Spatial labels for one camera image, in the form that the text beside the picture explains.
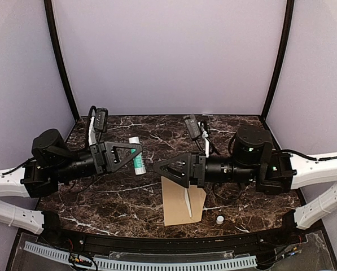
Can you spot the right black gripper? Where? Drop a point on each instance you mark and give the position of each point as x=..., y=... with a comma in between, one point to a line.
x=195, y=178

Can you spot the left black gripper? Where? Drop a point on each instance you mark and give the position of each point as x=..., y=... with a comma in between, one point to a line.
x=104, y=154

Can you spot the white letter paper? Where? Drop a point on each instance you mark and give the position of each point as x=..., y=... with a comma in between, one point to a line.
x=187, y=201

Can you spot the brown kraft envelope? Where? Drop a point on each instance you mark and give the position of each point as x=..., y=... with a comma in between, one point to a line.
x=174, y=206

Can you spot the small white-capped glue bottle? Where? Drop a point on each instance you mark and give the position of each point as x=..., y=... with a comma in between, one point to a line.
x=139, y=165

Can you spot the white glue bottle cap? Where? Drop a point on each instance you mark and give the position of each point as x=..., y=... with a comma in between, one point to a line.
x=220, y=220

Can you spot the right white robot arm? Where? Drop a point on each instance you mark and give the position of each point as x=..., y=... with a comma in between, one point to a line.
x=253, y=159

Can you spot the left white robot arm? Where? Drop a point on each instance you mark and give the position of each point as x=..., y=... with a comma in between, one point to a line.
x=53, y=163

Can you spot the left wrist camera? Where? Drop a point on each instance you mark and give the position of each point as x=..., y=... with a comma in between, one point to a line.
x=96, y=125

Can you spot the white slotted cable duct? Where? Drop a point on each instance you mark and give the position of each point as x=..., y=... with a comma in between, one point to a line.
x=144, y=261

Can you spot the black front frame rail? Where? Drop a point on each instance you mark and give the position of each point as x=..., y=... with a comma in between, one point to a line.
x=260, y=241

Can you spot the left black corner post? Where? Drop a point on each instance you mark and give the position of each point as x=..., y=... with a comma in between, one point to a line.
x=53, y=32

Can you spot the black corner post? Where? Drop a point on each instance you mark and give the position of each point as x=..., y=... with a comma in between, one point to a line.
x=53, y=32
x=289, y=10

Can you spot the right black corner post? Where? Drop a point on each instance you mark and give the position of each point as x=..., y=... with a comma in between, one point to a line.
x=289, y=10

